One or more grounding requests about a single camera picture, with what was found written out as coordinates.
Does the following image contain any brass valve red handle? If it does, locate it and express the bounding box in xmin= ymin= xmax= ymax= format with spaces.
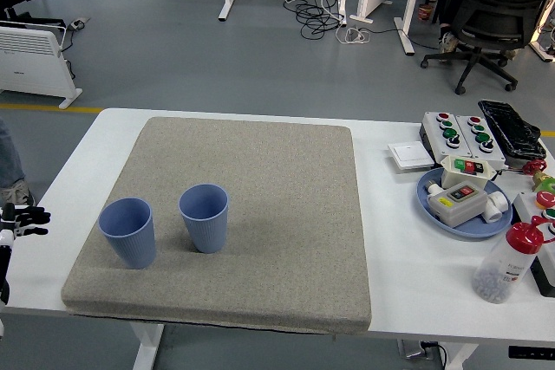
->
xmin=522 ymin=159 xmax=555 ymax=193

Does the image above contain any white panel heater with handle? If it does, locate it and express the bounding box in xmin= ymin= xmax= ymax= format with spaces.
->
xmin=0 ymin=18 xmax=83 ymax=110

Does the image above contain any white wall switch plate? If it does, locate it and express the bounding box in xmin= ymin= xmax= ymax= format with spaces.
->
xmin=387 ymin=140 xmax=435 ymax=172

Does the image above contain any beige switch box green red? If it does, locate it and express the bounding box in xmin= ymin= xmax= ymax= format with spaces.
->
xmin=441 ymin=154 xmax=499 ymax=191

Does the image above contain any black office chair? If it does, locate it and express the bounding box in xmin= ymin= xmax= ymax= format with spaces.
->
xmin=420 ymin=0 xmax=555 ymax=96

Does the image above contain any blue plate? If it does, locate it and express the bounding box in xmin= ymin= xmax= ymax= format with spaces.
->
xmin=416 ymin=169 xmax=514 ymax=239

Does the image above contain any clear bottle red cap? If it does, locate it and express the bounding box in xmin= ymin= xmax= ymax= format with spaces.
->
xmin=471 ymin=216 xmax=546 ymax=304

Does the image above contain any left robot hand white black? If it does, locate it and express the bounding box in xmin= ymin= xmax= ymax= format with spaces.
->
xmin=0 ymin=203 xmax=52 ymax=308

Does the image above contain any black chair base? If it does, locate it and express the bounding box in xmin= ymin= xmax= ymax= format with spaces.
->
xmin=0 ymin=5 xmax=66 ymax=29

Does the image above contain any white four-button control box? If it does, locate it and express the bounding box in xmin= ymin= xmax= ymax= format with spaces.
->
xmin=454 ymin=114 xmax=507 ymax=170
xmin=422 ymin=111 xmax=473 ymax=159

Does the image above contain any black table control panel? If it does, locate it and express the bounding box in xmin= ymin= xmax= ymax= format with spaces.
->
xmin=507 ymin=346 xmax=555 ymax=359

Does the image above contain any grey-brown mat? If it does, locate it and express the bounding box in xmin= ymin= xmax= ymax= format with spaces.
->
xmin=60 ymin=116 xmax=373 ymax=336

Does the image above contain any grey power socket box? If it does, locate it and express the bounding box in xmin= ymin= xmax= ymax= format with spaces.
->
xmin=398 ymin=338 xmax=443 ymax=360

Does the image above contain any white pipe fitting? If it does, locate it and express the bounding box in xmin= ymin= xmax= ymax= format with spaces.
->
xmin=481 ymin=191 xmax=509 ymax=224

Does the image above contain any grey switch box black red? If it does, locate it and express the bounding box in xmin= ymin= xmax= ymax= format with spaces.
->
xmin=428 ymin=182 xmax=490 ymax=229

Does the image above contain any blue ribbed cup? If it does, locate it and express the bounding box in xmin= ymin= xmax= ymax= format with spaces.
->
xmin=97 ymin=198 xmax=156 ymax=270
xmin=178 ymin=183 xmax=230 ymax=255

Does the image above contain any black plastic tray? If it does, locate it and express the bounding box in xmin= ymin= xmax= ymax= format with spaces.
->
xmin=478 ymin=99 xmax=548 ymax=159

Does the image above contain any white table leg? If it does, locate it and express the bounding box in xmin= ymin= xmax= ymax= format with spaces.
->
xmin=441 ymin=341 xmax=480 ymax=370
xmin=132 ymin=321 xmax=166 ymax=370

